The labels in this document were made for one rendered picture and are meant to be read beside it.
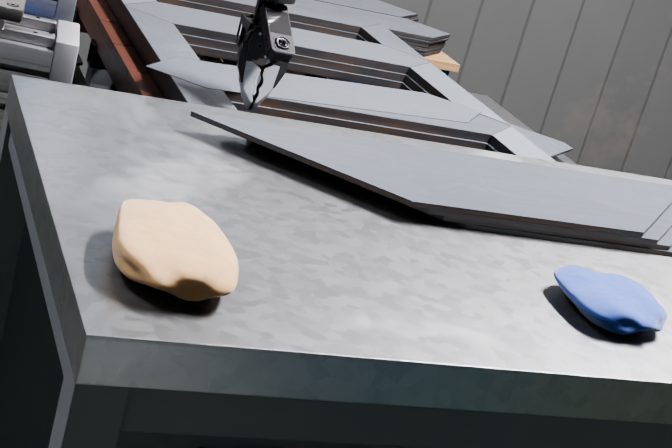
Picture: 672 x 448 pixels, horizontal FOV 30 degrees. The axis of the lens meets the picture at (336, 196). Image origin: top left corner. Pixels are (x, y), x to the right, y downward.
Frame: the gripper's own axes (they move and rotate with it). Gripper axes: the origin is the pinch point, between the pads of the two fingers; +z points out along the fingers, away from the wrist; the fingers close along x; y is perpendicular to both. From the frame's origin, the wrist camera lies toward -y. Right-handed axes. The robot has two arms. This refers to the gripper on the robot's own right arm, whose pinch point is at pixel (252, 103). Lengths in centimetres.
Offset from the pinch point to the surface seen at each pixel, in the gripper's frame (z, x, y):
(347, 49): 1, -40, 59
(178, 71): 0.8, 9.8, 16.0
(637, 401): -15, 2, -123
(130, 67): 5.2, 15.5, 29.1
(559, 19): 11, -191, 223
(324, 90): 0.9, -20.9, 20.5
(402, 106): 0.9, -37.2, 18.4
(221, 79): 0.9, 1.6, 15.6
